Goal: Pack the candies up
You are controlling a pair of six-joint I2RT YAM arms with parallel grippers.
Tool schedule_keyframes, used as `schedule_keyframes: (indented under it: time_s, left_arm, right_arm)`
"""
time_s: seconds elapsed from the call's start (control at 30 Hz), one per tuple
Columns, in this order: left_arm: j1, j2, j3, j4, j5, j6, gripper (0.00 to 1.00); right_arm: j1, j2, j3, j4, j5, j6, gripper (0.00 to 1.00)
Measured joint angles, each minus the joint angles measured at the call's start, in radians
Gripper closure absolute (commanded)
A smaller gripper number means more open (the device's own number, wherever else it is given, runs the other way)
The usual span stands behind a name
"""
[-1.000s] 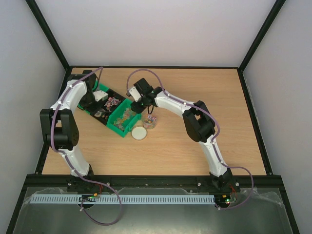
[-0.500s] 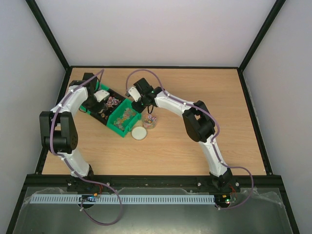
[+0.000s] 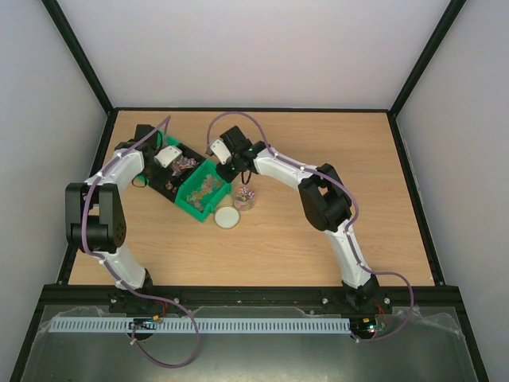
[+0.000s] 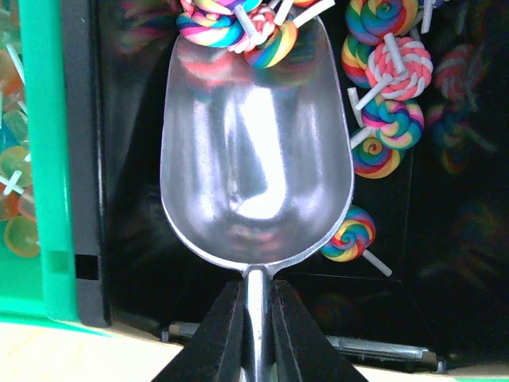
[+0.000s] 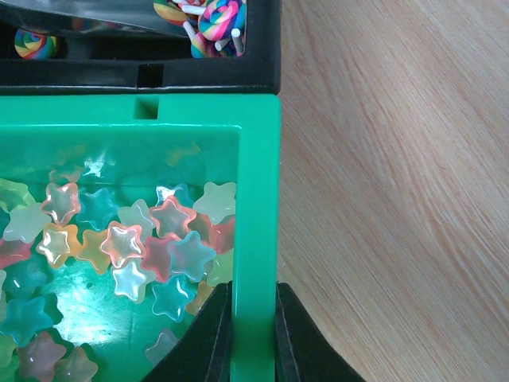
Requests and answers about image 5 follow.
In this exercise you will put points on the black bin of lollipops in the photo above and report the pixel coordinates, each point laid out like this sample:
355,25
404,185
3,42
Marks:
40,64

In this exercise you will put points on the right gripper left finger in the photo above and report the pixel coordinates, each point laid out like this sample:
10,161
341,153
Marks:
204,352

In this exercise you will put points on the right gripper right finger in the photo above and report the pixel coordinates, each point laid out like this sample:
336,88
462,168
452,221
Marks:
302,352

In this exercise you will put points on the metal candy scoop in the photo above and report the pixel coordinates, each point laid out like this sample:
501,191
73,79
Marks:
100,18

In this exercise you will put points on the green bin of gummies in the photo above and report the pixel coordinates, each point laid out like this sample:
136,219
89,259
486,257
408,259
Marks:
120,215

